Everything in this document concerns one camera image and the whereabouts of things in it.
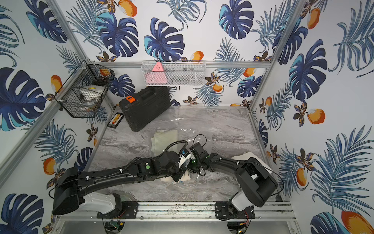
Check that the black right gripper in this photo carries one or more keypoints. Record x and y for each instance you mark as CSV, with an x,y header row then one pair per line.
x,y
196,170

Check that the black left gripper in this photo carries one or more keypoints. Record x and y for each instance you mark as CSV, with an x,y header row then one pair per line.
x,y
177,176

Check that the cream and teal towel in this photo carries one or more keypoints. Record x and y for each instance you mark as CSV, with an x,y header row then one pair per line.
x,y
186,176

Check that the clear plastic vacuum bag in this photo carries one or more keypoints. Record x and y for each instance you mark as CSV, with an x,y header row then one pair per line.
x,y
225,131

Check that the white towel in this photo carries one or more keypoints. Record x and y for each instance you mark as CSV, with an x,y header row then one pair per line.
x,y
249,155

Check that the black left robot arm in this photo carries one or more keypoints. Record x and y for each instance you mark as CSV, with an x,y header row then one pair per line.
x,y
73,186

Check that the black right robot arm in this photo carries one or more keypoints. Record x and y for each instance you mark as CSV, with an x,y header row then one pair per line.
x,y
256,181

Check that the black plastic tool case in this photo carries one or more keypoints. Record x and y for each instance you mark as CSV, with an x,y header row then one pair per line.
x,y
139,109

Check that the small black orange box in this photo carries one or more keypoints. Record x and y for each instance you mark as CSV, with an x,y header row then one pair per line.
x,y
115,120

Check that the pink triangle object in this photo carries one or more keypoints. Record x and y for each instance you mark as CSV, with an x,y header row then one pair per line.
x,y
157,76

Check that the aluminium front rail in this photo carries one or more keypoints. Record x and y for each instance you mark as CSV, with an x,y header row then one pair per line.
x,y
190,211

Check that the clear wall-mounted tray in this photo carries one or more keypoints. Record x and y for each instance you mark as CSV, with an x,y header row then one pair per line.
x,y
179,73

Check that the black wire basket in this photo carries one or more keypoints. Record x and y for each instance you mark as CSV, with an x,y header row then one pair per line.
x,y
83,93

